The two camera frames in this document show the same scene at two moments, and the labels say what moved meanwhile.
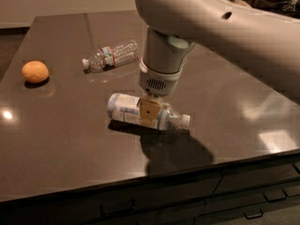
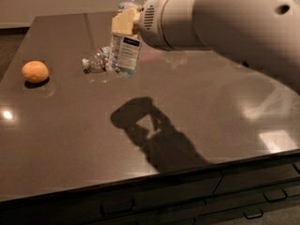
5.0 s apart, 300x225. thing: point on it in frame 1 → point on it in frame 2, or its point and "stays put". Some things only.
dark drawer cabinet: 224,196 stays put
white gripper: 158,80 → 152,22
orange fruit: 35,71 stays put
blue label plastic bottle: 127,108 → 126,51
